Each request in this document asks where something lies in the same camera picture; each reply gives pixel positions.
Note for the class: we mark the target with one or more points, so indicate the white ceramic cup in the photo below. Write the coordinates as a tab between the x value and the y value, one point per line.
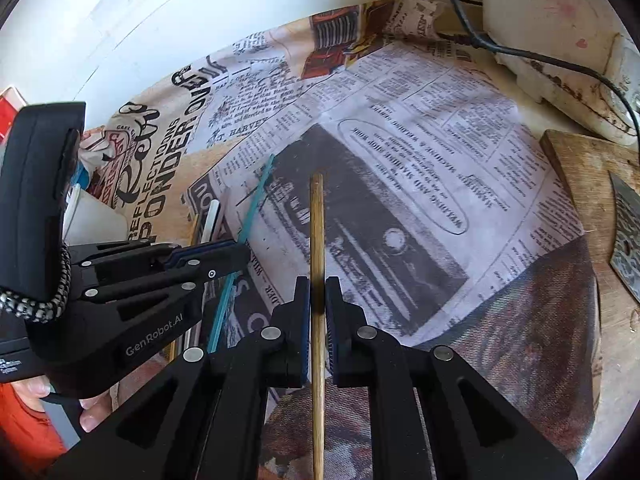
95	220

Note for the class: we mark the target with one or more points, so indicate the brown wooden chopstick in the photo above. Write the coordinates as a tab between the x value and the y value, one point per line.
316	240

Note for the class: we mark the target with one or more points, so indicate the wooden cutting board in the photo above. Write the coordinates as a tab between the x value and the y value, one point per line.
585	200

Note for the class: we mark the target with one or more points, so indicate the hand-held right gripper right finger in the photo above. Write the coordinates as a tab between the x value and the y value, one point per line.
332	330

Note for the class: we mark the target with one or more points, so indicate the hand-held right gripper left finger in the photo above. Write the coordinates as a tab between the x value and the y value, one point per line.
302	330

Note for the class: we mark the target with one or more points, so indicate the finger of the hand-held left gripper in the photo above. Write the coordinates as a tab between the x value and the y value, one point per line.
210	275
190	254

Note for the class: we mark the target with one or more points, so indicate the newspaper print tablecloth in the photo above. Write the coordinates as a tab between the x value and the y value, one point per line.
400	135

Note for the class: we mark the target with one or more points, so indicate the teal chopstick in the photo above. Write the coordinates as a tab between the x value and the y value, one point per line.
250	220

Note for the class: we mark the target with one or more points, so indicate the person's left forearm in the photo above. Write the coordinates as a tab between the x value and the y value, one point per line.
25	425

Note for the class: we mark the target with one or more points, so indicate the person's left hand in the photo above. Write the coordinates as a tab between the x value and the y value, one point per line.
92	412

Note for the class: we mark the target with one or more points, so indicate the white rice cooker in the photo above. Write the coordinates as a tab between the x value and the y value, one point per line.
550	20

